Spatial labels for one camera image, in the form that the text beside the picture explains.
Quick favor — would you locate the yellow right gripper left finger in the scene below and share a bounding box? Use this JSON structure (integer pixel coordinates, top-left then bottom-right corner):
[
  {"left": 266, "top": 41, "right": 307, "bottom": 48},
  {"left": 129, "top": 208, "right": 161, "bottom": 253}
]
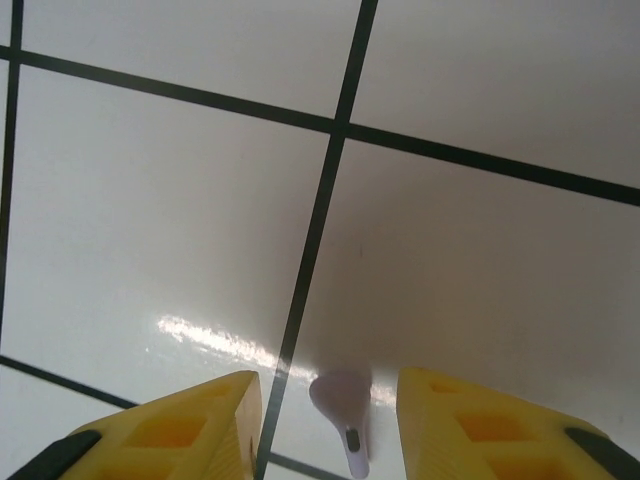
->
[{"left": 13, "top": 369, "right": 265, "bottom": 480}]

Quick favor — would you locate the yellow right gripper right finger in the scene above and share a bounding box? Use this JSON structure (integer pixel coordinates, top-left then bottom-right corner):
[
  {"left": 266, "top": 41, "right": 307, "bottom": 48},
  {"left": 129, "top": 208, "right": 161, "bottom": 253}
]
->
[{"left": 395, "top": 366, "right": 640, "bottom": 480}]

